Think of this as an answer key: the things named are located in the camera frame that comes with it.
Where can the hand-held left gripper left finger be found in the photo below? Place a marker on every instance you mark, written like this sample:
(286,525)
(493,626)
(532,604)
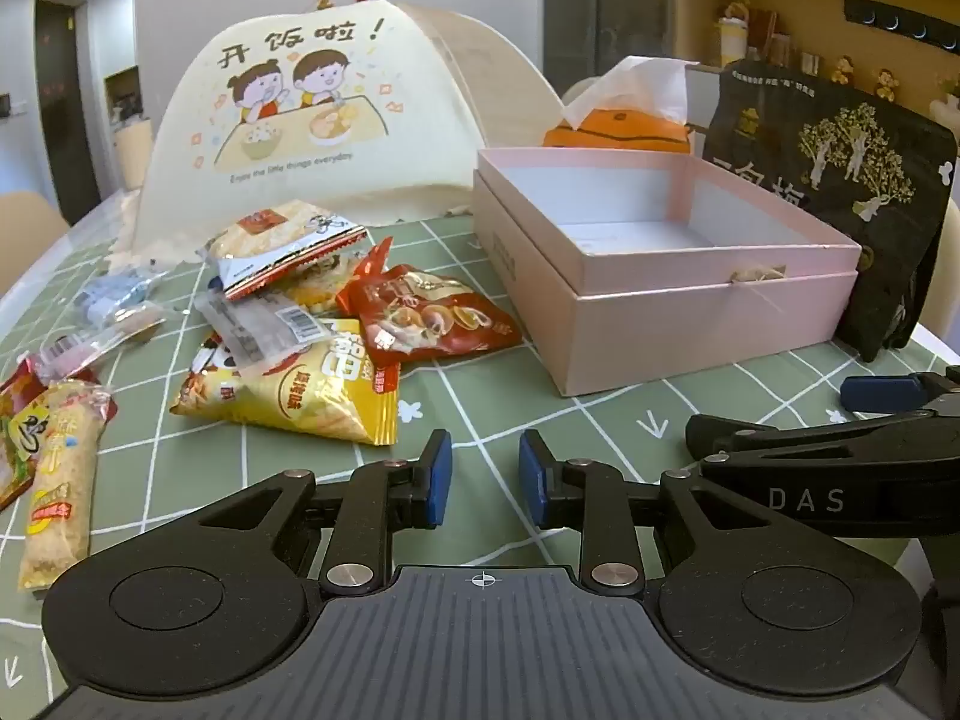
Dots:
(441,476)

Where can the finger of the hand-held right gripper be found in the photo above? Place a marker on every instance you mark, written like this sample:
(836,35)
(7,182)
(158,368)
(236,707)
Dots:
(739,442)
(881,392)

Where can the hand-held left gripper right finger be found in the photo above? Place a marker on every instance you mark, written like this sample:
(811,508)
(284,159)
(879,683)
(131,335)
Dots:
(532,476)

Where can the pink cardboard box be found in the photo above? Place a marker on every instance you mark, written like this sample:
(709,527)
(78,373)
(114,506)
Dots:
(675,315)

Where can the red egg snack packet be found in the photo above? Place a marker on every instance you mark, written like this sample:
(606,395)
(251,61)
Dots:
(435,322)

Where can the yellow chip packet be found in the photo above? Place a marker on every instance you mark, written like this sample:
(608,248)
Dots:
(315,390)

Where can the orange-red snack packet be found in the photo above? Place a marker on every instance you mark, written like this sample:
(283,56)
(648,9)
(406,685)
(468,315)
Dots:
(371,266)

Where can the black printed snack bag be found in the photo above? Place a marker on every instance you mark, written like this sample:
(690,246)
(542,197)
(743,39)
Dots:
(862,165)

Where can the clear barcode snack packet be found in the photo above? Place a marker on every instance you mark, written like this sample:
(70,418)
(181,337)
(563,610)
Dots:
(259,330)

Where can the white rice cracker packet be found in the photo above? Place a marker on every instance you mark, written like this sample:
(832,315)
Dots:
(277,240)

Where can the small yellow figurine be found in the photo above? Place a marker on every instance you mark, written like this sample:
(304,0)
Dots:
(886,82)
(841,69)

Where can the cream printed food cover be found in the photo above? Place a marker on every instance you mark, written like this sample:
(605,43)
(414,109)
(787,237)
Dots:
(300,187)

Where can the black hook strip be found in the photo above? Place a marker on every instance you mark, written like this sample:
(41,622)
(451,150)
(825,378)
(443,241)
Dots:
(900,22)

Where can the blue white small packet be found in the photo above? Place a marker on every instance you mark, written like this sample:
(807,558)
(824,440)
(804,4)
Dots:
(112,296)

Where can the clear small snack wrapper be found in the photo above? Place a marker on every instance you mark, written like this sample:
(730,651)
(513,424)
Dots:
(90,345)

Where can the long rice bar packet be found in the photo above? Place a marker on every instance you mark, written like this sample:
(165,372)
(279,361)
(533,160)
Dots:
(60,480)

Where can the yellow bottle figurine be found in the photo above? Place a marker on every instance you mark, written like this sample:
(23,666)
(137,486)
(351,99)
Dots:
(731,34)

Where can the red green snack packet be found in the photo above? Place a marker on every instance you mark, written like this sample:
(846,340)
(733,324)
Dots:
(15,420)

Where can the beige dining chair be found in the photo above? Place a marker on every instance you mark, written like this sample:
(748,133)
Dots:
(133,154)

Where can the dark door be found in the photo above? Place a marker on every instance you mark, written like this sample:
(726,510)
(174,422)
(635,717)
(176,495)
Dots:
(67,90)

